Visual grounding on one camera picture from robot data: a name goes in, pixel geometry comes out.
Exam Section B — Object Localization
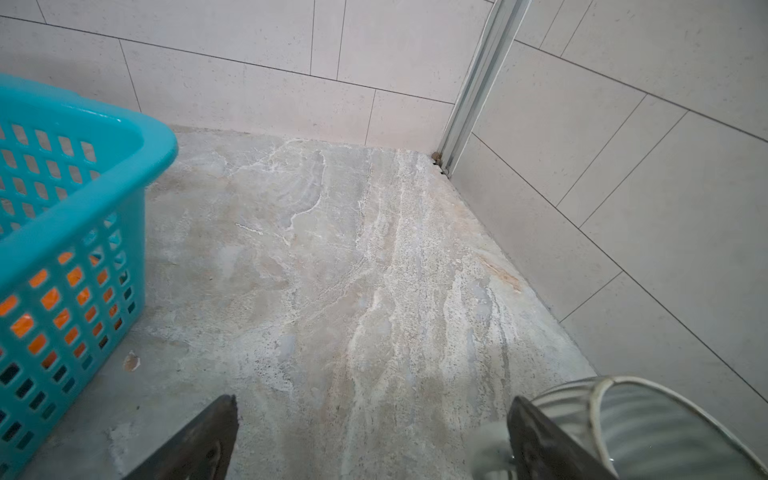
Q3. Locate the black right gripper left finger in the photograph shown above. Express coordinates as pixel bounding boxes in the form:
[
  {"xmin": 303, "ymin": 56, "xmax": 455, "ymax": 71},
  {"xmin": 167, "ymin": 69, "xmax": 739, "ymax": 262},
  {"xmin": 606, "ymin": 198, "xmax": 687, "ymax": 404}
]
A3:
[{"xmin": 126, "ymin": 395, "xmax": 239, "ymax": 479}]

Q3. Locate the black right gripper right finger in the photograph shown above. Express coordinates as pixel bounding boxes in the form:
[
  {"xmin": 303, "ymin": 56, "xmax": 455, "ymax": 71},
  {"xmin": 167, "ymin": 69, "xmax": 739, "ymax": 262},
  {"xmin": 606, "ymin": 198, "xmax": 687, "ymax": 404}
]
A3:
[{"xmin": 507, "ymin": 396, "xmax": 616, "ymax": 480}]

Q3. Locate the orange fruit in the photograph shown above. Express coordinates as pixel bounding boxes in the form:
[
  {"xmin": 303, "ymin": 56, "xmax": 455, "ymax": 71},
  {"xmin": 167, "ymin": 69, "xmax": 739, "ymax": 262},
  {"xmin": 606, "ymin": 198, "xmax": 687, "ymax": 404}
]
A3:
[{"xmin": 1, "ymin": 246, "xmax": 139, "ymax": 375}]

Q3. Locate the teal plastic basket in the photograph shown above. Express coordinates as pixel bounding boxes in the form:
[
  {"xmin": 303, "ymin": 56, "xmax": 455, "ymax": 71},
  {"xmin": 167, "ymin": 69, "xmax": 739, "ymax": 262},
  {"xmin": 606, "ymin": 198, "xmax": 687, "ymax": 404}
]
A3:
[{"xmin": 1, "ymin": 75, "xmax": 178, "ymax": 479}]

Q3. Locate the aluminium corner post right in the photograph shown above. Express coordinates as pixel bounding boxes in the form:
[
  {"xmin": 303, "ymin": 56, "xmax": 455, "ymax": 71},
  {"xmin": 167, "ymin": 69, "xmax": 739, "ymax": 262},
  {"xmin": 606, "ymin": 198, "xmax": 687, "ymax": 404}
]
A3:
[{"xmin": 432, "ymin": 0, "xmax": 531, "ymax": 178}]

